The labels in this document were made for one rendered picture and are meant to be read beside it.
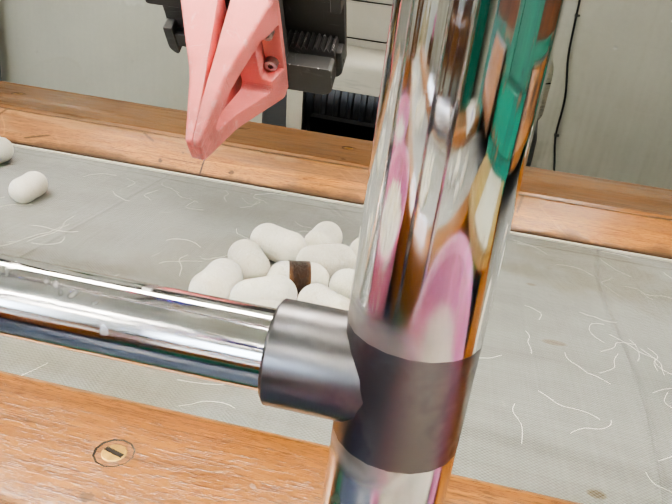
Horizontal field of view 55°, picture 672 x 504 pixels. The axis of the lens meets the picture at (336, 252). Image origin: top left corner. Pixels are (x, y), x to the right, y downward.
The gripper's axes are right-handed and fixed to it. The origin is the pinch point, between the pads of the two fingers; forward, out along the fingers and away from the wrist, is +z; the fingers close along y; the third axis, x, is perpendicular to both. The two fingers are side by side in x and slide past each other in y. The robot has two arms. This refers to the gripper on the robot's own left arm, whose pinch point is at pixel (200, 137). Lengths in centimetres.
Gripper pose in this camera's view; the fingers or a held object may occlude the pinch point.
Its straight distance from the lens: 31.4
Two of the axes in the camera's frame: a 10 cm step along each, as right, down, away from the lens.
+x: 0.2, 4.7, 8.8
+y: 9.8, 1.8, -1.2
